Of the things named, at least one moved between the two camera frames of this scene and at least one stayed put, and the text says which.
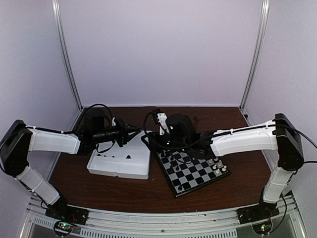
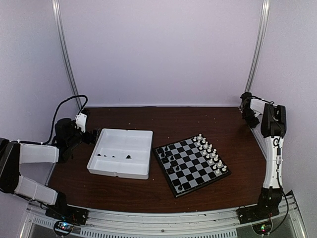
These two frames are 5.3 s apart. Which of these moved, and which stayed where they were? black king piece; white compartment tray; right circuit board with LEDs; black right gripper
Moved: black right gripper
Stayed: white compartment tray; right circuit board with LEDs; black king piece
